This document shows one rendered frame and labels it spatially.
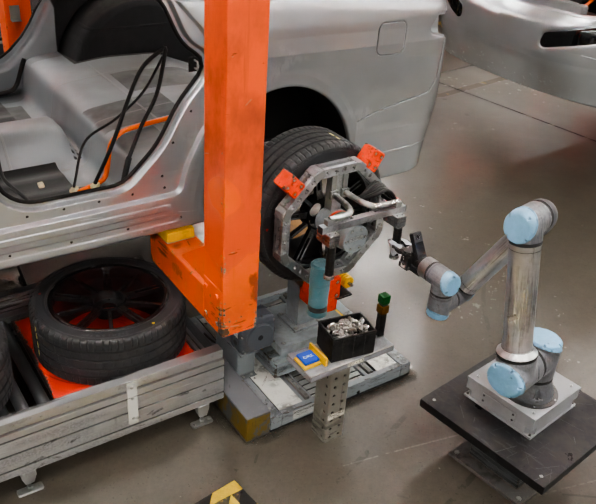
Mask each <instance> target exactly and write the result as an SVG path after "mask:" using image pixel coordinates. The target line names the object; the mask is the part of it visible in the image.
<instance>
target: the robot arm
mask: <svg viewBox="0 0 596 504"><path fill-rule="evenodd" d="M557 219H558V212H557V209H556V207H555V205H554V204H553V203H552V202H550V201H549V200H546V199H542V198H540V199H534V200H532V201H530V202H528V203H526V204H524V205H523V206H521V207H518V208H515V209H514V210H513V211H511V212H510V213H509V214H508V215H507V216H506V218H505V220H504V225H503V229H504V233H505V235H504V236H503V237H502V238H501V239H500V240H499V241H498V242H496V243H495V244H494V245H493V246H492V247H491V248H490V249H489V250H488V251H487V252H486V253H485V254H484V255H483V256H482V257H481V258H480V259H479V260H478V261H476V262H475V263H474V264H473V265H472V266H471V267H470V268H469V269H468V270H467V271H466V272H465V273H464V274H463V275H462V276H460V277H459V276H458V275H457V274H456V273H455V272H453V271H451V270H450V269H448V268H447V267H445V266H444V265H442V264H441V263H439V262H438V261H437V260H435V259H434V258H432V257H427V256H426V251H425V247H424V242H423V238H422V233H421V232H420V231H416V232H413V233H410V240H411V241H409V240H406V239H403V238H401V242H400V243H401V245H400V244H397V243H396V242H395V241H393V240H392V239H389V240H388V243H389V245H390V249H391V255H392V256H395V255H396V253H397V254H399V255H401V254H402V256H401V259H400V260H399V264H398V265H399V266H400V267H401V268H403V267H402V266H401V263H402V265H403V266H404V265H405V268H403V269H404V270H406V271H408V270H410V271H411V272H413V273H414V274H416V275H417V276H418V277H422V278H423V279H424V280H426V281H427V282H428V283H430V284H431V288H430V294H429V299H428V304H427V307H426V308H427V310H426V313H427V315H428V316H429V317H431V318H432V319H435V320H439V321H442V320H446V319H447V318H448V316H449V312H450V311H451V310H453V309H455V308H456V307H458V306H459V305H461V304H463V303H464V302H466V301H468V300H470V299H471V298H472V297H473V296H474V294H475V293H476V291H477V290H478V289H479V288H481V287H482V286H483V285H484V284H485V283H486V282H487V281H488V280H489V279H491V278H492V277H493V276H494V275H495V274H496V273H497V272H498V271H499V270H501V269H502V268H503V267H504V266H505V265H506V264H507V263H508V265H507V280H506V294H505V309H504V323H503V337H502V343H500V344H499V345H498V346H497V348H496V360H495V362H494V363H493V364H491V365H490V367H489V368H488V370H487V379H488V382H489V384H490V385H491V387H492V388H493V389H494V390H496V392H497V393H498V394H500V395H502V396H504V397H507V398H515V399H517V400H519V401H521V402H524V403H527V404H531V405H543V404H547V403H549V402H550V401H551V400H552V398H553V395H554V385H553V377H554V374H555V371H556V367H557V364H558V361H559V358H560V355H561V352H562V347H563V342H562V339H561V338H560V337H559V336H558V335H557V334H555V333H554V332H552V331H550V330H547V329H543V328H539V327H535V317H536V305H537V294H538V283H539V271H540V260H541V249H542V245H543V236H544V235H546V234H547V233H548V232H549V231H550V230H551V229H552V228H553V227H554V225H555V224H556V222H557ZM408 267H409V268H408Z"/></svg>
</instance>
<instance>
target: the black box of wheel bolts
mask: <svg viewBox="0 0 596 504"><path fill-rule="evenodd" d="M376 332H377V330H376V328H375V327H374V326H373V325H372V324H371V323H370V321H369V320H368V319H367V318H366V317H365V316H364V315H363V313H362V312H356V313H352V314H347V315H343V316H338V317H334V318H329V319H325V320H320V321H318V334H317V344H318V346H319V347H320V349H321V350H322V351H323V353H324V354H325V355H326V357H327V358H328V359H329V361H330V362H331V363H333V362H337V361H341V360H345V359H349V358H353V357H357V356H361V355H365V354H369V353H373V352H374V345H375V338H376Z"/></svg>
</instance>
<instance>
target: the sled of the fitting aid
mask: <svg viewBox="0 0 596 504"><path fill-rule="evenodd" d="M255 357H256V359H257V360H258V361H259V362H260V363H261V364H262V365H263V366H264V367H265V368H266V369H267V370H268V371H269V373H270V374H271V375H272V376H273V377H274V378H276V377H279V376H282V375H284V374H287V373H290V372H292V371H295V370H296V369H295V368H294V367H293V365H292V364H291V363H290V362H289V361H288V360H287V354H285V355H283V356H280V355H279V354H278V353H277V352H276V351H275V349H274V348H273V347H272V346H268V347H265V348H262V349H260V350H259V352H257V353H255Z"/></svg>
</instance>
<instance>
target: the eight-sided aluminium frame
mask: <svg viewBox="0 0 596 504"><path fill-rule="evenodd" d="M366 165H367V164H365V163H364V162H363V161H361V160H360V159H358V158H357V157H355V156H352V157H349V156H348V157H347V158H343V159H338V160H334V161H329V162H325V163H320V164H314V165H311V166H310V167H309V168H308V169H307V170H305V173H304V174H303V175H302V176H301V178H300V179H299V180H300V181H301V182H302V183H303V184H304V185H305V188H304V189H303V190H302V191H301V193H300V194H299V195H298V196H297V198H296V199H293V198H292V197H291V196H289V195H288V194H287V195H286V196H285V197H284V198H283V200H282V201H281V202H280V203H279V204H278V206H277V207H276V208H275V213H274V215H275V220H274V238H273V249H272V251H273V257H274V258H276V259H277V260H278V261H279V262H280V263H281V264H282V265H283V266H285V267H287V268H288V269H289V270H291V271H292V272H293V273H295V274H296V275H297V276H299V277H300V278H301V279H302V280H303V281H305V282H306V283H308V284H309V277H310V269H311V268H307V269H304V268H303V267H302V266H300V265H299V264H298V263H297V262H295V261H294V260H293V259H291V258H290V257H289V256H288V253H289V238H290V223H291V216H292V214H293V213H294V212H295V211H296V210H297V208H298V207H299V206H300V205H301V203H302V202H303V201H304V200H305V198H306V197H307V196H308V195H309V194H310V192H311V191H312V190H313V189H314V187H315V186H316V185H317V184H318V183H319V181H320V180H322V179H325V178H330V177H332V176H335V175H337V176H338V175H342V174H344V173H351V172H355V171H356V172H357V173H358V174H359V175H360V176H361V177H362V178H363V179H364V180H365V181H366V182H367V183H368V185H369V184H370V183H372V182H373V181H380V182H382V181H381V180H380V179H379V178H378V177H377V176H376V175H375V174H374V173H373V172H372V171H371V170H370V169H369V168H367V167H366ZM370 202H373V203H382V202H386V200H385V199H383V198H382V197H381V195H379V196H376V197H374V198H371V199H370ZM382 225H383V218H381V219H377V220H374V221H370V222H367V226H366V227H365V228H366V229H367V232H368V237H367V240H366V242H365V244H364V246H363V247H362V248H361V249H360V250H358V251H357V252H354V253H347V252H345V253H344V254H343V256H342V257H341V258H340V259H337V260H335V265H334V276H336V275H340V274H343V273H347V272H349V271H350V270H351V269H352V268H354V266H355V264H356V263H357V262H358V261H359V260H360V258H361V257H362V256H363V255H364V253H365V252H366V251H367V250H368V249H369V247H370V246H371V245H372V244H373V242H374V241H375V240H376V239H377V238H378V237H379V235H380V234H381V232H382V228H383V227H382Z"/></svg>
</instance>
